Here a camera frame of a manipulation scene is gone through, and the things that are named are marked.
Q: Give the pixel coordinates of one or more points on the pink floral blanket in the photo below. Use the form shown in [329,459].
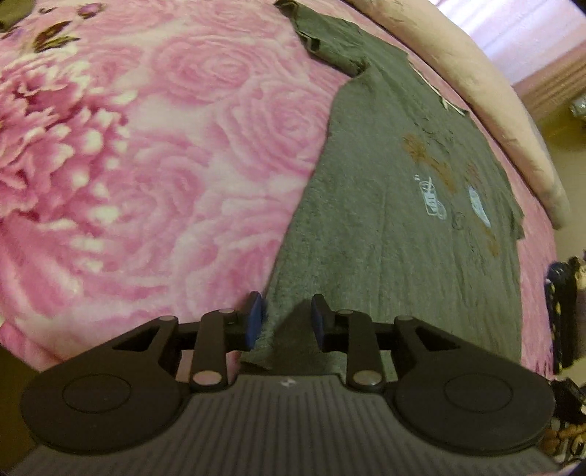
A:
[137,183]

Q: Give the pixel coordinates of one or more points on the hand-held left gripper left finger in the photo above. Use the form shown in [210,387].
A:
[254,320]

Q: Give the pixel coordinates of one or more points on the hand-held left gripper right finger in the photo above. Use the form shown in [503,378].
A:
[318,320]

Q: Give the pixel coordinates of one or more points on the dark patterned cloth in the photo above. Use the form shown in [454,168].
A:
[565,316]

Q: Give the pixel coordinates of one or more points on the crumpled silver bag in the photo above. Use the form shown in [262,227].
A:
[579,107]

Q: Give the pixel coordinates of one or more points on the pale striped curtain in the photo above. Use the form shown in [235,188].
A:
[526,36]

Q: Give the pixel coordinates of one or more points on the grey printed t-shirt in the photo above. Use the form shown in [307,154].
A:
[389,229]

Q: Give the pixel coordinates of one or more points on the beige rolled bolster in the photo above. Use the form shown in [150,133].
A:
[503,100]

